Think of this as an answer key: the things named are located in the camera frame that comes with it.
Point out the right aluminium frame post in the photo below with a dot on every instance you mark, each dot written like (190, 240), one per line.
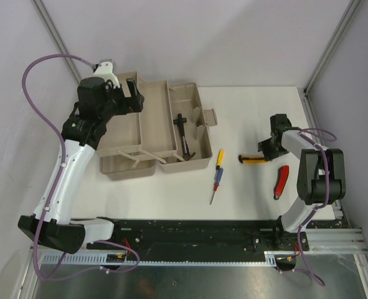
(344, 24)

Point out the black rubber mallet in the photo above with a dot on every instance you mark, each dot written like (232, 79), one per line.
(179, 122)

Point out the blue red handled screwdriver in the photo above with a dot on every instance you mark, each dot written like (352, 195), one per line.
(217, 180)

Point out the white slotted cable duct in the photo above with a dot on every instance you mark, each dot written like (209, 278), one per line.
(111, 259)

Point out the aluminium frame post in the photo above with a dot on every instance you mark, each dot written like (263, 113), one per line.
(55, 37)
(344, 24)

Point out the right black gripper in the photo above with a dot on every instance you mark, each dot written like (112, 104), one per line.
(263, 146)

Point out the black handled claw hammer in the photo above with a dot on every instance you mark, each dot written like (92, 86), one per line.
(186, 154)

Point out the beige plastic tool box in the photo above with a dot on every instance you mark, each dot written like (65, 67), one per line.
(135, 144)

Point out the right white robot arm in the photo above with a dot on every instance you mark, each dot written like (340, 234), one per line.
(321, 175)

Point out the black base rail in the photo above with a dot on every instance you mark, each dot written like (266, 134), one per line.
(199, 241)

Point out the red folding utility knife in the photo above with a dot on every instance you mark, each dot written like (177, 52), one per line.
(283, 174)

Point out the left aluminium frame post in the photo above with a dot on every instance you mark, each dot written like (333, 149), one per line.
(55, 37)

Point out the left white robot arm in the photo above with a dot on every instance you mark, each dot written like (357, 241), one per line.
(51, 224)

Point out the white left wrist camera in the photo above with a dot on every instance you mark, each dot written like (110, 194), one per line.
(105, 71)

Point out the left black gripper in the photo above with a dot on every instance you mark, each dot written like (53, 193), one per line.
(129, 104)

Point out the yellow black utility knife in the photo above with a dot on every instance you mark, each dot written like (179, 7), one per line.
(243, 159)

